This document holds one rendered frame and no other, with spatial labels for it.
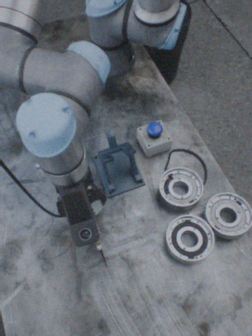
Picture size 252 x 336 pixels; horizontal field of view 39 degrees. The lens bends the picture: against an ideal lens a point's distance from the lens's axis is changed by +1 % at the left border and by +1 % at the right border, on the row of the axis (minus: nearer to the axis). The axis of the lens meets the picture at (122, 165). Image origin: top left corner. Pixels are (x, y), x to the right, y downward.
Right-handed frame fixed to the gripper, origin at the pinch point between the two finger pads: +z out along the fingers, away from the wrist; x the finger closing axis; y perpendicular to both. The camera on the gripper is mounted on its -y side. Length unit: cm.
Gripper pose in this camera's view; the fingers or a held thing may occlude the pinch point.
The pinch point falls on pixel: (88, 215)
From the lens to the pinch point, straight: 77.1
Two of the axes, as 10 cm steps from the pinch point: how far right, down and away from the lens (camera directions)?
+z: 0.7, 4.4, 8.9
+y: -3.0, -8.5, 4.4
